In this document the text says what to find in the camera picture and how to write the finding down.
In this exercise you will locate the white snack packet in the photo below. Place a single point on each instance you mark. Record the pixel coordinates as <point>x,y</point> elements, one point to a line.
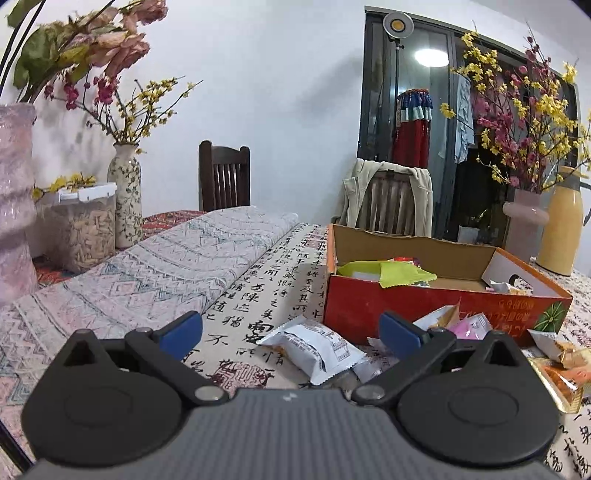
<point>314,348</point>
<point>369,369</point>

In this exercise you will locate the small floral ceramic vase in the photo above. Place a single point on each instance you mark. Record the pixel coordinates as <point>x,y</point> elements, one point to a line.
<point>125,203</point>

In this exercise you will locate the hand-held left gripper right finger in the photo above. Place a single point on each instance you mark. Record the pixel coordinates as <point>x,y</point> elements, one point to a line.
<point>399,334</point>

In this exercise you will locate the cracker snack packet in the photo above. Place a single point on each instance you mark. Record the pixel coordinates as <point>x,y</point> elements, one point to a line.
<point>438,318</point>

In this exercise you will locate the red cardboard box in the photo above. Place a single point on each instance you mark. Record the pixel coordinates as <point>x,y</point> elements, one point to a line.
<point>392,309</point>

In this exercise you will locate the dark wooden chair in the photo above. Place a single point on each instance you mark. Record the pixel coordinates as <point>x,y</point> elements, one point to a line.
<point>224,180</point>

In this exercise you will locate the yellow flower sprig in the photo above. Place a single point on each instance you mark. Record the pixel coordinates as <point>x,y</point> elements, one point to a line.
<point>69,182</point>

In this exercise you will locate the grey zigzag patterned cloth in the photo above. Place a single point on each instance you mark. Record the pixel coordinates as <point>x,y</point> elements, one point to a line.
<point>161,277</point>

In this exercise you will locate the lime green snack packet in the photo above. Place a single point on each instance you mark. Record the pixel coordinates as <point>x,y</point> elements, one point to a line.
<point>406,274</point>
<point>358,270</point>

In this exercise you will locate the red snack packet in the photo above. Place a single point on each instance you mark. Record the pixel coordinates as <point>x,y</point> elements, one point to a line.
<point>406,261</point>

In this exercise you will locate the beige jacket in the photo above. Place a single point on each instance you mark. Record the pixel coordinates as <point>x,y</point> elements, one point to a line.
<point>353,198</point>

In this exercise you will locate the light blue hanging clothes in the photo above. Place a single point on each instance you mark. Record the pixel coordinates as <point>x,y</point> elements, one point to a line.
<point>461,129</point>

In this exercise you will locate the red patterned cloth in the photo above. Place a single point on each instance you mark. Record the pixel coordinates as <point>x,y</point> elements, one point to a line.
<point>171,219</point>

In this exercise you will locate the yellow thermos jug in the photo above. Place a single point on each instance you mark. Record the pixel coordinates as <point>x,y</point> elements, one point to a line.
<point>561,230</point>

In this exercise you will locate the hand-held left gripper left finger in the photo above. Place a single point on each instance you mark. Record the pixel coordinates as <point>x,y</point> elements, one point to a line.
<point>182,332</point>

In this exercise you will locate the yellow and pink blossom branches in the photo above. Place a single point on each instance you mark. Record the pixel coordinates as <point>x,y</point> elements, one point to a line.
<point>517,138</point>

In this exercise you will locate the dried pink rose bouquet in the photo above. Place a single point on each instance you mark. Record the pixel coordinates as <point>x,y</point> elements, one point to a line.
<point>124,50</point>

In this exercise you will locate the clear lidded food container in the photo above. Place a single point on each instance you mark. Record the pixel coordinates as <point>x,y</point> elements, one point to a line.
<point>87,235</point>

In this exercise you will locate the brown slatted wooden chair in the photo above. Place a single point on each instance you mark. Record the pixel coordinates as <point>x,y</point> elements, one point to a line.
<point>390,203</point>

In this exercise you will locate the orange snack packet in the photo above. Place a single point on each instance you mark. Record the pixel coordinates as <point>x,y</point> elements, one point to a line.
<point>563,383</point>

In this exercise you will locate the red and blue hanging garment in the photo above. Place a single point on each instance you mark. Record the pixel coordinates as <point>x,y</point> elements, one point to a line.
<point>413,138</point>

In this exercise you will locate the pink snack packet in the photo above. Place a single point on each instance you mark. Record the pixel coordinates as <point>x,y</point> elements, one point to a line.
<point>471,327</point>

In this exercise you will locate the large pink textured vase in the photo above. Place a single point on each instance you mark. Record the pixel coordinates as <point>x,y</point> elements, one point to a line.
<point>14,207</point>

